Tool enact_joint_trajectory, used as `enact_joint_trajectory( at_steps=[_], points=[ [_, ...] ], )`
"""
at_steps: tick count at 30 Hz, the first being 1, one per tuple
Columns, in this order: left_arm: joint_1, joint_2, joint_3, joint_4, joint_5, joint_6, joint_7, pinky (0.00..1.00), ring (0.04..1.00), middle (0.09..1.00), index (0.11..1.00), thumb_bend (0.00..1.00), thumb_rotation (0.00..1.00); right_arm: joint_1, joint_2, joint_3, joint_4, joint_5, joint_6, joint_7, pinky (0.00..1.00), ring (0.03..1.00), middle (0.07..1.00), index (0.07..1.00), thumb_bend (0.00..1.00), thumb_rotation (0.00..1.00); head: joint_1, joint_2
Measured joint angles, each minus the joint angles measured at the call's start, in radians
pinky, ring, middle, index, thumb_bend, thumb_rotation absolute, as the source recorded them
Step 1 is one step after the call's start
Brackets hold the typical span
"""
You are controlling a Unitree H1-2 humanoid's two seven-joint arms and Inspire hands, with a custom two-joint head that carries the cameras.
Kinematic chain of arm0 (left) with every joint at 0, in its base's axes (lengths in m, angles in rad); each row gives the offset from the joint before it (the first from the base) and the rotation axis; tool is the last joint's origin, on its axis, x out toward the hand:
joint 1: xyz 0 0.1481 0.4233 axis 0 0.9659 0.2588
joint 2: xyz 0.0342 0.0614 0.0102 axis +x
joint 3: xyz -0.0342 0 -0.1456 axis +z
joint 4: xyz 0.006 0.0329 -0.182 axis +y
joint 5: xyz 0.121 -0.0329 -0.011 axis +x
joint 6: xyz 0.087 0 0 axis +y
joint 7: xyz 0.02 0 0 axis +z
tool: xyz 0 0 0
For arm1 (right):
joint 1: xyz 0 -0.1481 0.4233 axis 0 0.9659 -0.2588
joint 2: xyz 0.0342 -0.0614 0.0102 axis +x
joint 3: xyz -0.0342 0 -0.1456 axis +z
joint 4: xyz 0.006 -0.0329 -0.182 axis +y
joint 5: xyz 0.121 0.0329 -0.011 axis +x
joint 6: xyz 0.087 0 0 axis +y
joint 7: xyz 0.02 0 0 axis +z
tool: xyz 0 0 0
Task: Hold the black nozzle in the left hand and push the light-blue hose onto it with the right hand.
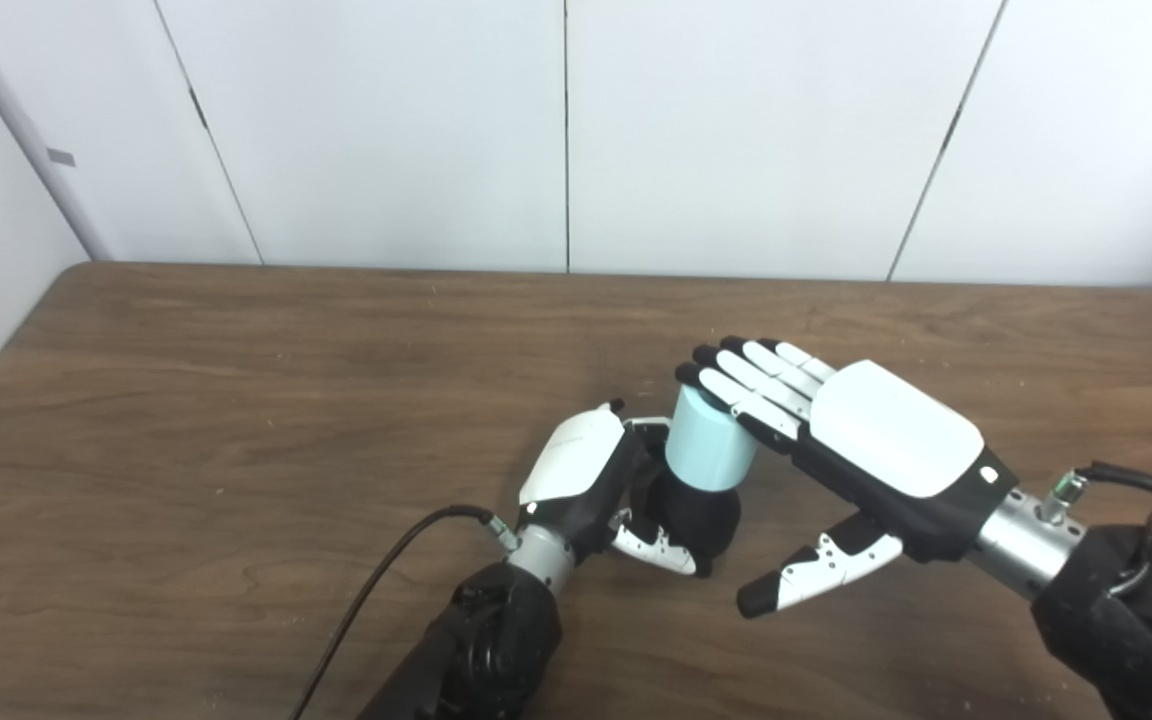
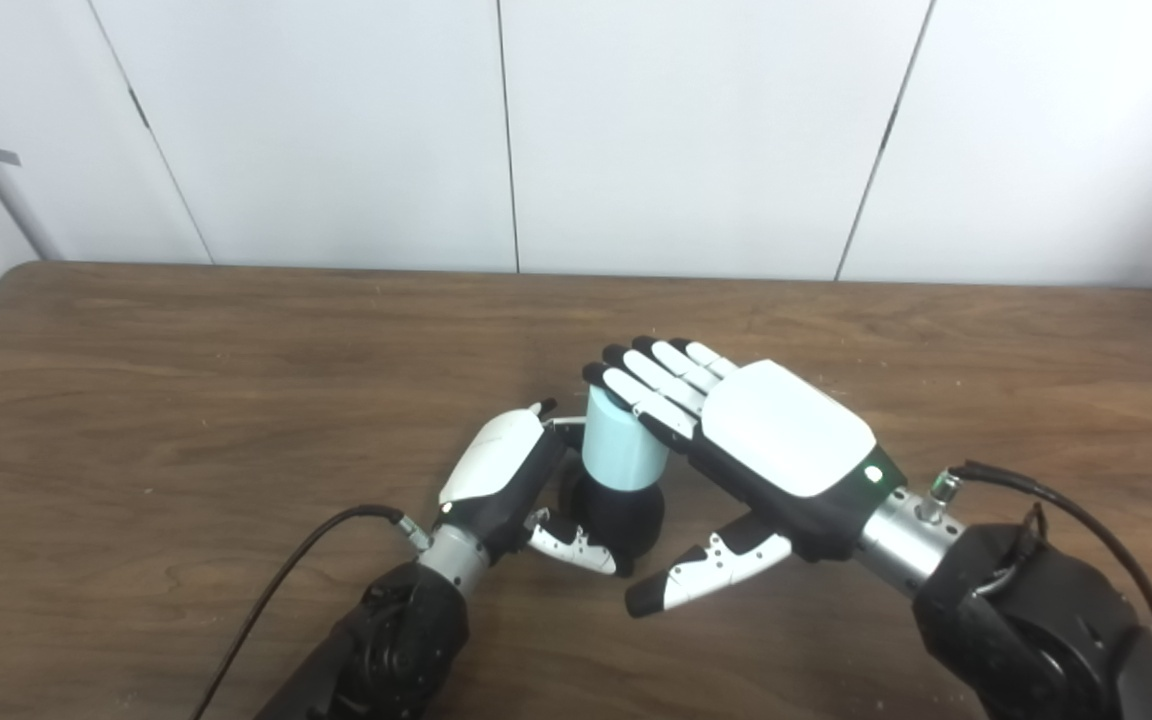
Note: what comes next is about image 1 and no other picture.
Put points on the left white-black robot hand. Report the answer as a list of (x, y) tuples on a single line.
[(581, 470)]

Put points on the right white-black robot hand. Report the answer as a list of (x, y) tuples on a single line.
[(896, 440)]

